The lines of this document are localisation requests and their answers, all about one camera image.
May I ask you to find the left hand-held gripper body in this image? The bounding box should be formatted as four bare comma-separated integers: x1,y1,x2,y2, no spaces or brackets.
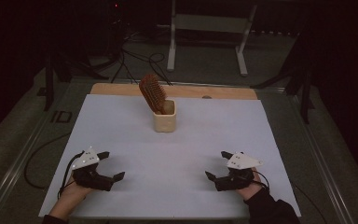
70,146,115,192

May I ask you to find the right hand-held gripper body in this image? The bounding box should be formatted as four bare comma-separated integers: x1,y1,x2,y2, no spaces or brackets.
214,151,264,192

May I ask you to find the cream square cup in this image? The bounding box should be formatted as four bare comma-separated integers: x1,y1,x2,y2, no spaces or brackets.
153,99,177,133

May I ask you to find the brown wooden paddle hairbrush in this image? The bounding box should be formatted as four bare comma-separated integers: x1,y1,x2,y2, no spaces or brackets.
138,73,168,116

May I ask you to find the person's right hand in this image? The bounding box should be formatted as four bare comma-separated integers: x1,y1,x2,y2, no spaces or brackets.
235,167,265,202

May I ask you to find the person's left hand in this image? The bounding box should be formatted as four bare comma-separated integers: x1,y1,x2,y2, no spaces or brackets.
59,175,95,204

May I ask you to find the white table sheet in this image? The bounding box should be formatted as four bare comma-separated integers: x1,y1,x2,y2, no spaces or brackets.
38,93,302,219

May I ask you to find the black metal stand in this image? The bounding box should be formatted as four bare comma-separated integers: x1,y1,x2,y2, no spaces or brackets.
250,36,316,125
36,50,110,112

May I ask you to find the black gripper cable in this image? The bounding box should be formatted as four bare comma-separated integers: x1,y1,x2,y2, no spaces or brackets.
252,170,271,191
57,150,86,201

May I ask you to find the black floor cable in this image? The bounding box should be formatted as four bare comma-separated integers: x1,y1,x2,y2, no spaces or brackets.
23,133,72,190
291,181,322,220

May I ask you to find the aluminium floor rail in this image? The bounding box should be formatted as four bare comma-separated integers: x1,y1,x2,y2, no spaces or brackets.
0,78,91,224
255,87,355,224

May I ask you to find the black cable bundle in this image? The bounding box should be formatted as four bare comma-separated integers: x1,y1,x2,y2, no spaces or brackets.
110,18,173,87

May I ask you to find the white metal stand frame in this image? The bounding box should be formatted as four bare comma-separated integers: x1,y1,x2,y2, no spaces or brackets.
166,0,258,77

